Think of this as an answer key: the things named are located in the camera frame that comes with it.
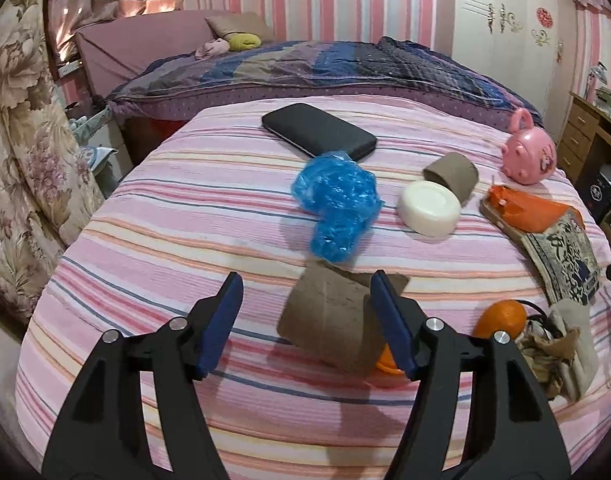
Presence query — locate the black textured wallet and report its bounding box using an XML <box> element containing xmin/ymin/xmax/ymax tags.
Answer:
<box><xmin>262</xmin><ymin>103</ymin><xmax>378</xmax><ymax>163</ymax></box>

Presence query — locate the wooden desk with drawers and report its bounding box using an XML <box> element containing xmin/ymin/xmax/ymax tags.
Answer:
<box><xmin>555</xmin><ymin>91</ymin><xmax>611</xmax><ymax>186</ymax></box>

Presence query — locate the patterned woven pouch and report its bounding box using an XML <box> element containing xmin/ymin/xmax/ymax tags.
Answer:
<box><xmin>520</xmin><ymin>210</ymin><xmax>603</xmax><ymax>306</ymax></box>

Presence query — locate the pink padded headboard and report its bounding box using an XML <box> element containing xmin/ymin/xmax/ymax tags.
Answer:
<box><xmin>74</xmin><ymin>8</ymin><xmax>236</xmax><ymax>106</ymax></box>

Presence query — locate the black box under desk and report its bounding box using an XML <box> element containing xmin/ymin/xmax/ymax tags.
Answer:
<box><xmin>578</xmin><ymin>162</ymin><xmax>611</xmax><ymax>221</ymax></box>

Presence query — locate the blue plastic bag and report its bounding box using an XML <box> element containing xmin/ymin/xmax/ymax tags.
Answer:
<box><xmin>292</xmin><ymin>150</ymin><xmax>385</xmax><ymax>264</ymax></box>

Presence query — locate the yellow-green small cushion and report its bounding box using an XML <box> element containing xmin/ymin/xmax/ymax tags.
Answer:
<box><xmin>228</xmin><ymin>33</ymin><xmax>263</xmax><ymax>52</ymax></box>

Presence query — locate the pink striped bed sheet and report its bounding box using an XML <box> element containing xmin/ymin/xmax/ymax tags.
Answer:
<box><xmin>14</xmin><ymin>95</ymin><xmax>611</xmax><ymax>480</ymax></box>

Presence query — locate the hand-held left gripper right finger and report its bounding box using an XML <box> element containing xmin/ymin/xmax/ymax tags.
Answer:
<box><xmin>369</xmin><ymin>270</ymin><xmax>572</xmax><ymax>480</ymax></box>

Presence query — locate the black cable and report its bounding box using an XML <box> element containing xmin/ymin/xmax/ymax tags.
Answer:
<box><xmin>518</xmin><ymin>300</ymin><xmax>561</xmax><ymax>332</ymax></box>

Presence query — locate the brown pillow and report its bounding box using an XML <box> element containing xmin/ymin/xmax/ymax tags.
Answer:
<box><xmin>206</xmin><ymin>11</ymin><xmax>277</xmax><ymax>43</ymax></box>

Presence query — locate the purple patchwork quilt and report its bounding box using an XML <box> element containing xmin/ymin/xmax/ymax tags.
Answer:
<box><xmin>106</xmin><ymin>36</ymin><xmax>543</xmax><ymax>128</ymax></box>

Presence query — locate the phone in brown case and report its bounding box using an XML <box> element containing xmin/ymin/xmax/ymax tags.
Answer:
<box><xmin>479</xmin><ymin>195</ymin><xmax>536</xmax><ymax>242</ymax></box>

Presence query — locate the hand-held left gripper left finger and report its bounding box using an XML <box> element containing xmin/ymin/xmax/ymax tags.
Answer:
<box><xmin>43</xmin><ymin>271</ymin><xmax>245</xmax><ymax>480</ymax></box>

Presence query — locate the orange fruit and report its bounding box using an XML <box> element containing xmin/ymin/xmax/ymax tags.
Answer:
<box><xmin>472</xmin><ymin>299</ymin><xmax>528</xmax><ymax>341</ymax></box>

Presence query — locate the pink piggy bank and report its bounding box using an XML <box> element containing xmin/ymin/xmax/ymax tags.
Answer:
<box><xmin>502</xmin><ymin>108</ymin><xmax>557</xmax><ymax>186</ymax></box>

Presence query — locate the pink crumpled cloth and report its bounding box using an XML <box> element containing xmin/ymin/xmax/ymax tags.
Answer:
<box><xmin>194</xmin><ymin>38</ymin><xmax>231</xmax><ymax>60</ymax></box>

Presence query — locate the floral curtain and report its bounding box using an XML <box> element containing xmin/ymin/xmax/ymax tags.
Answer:
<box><xmin>0</xmin><ymin>0</ymin><xmax>106</xmax><ymax>326</ymax></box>

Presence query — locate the beige bag with paper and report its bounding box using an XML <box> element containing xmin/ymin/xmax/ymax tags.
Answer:
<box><xmin>515</xmin><ymin>300</ymin><xmax>593</xmax><ymax>401</ymax></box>

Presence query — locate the white decorated wardrobe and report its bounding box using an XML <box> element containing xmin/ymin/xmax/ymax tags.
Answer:
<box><xmin>453</xmin><ymin>0</ymin><xmax>579</xmax><ymax>126</ymax></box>

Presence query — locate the orange cloth bag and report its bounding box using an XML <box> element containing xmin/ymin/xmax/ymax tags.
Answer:
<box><xmin>488</xmin><ymin>185</ymin><xmax>585</xmax><ymax>234</ymax></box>

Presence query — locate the round brown cardboard tube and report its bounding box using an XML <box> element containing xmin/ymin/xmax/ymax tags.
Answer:
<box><xmin>423</xmin><ymin>152</ymin><xmax>480</xmax><ymax>204</ymax></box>

